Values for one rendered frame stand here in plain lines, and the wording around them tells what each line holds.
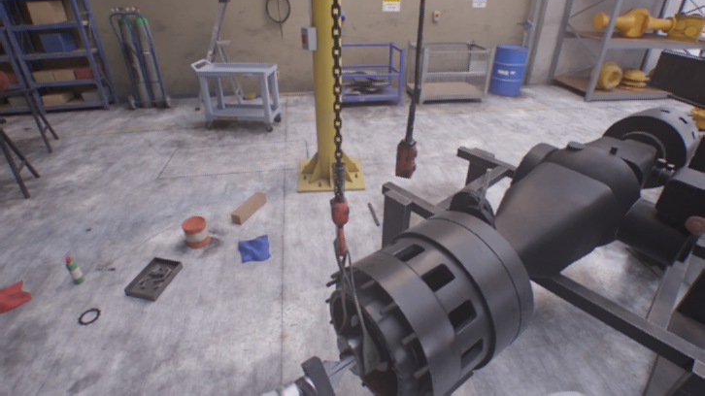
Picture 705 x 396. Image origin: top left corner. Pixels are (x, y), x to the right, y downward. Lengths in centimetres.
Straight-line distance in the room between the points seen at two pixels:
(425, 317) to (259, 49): 611
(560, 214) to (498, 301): 62
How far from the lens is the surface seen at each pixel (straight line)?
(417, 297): 107
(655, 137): 312
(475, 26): 751
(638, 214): 213
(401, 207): 227
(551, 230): 167
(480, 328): 120
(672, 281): 235
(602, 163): 209
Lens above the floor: 190
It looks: 30 degrees down
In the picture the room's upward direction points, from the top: straight up
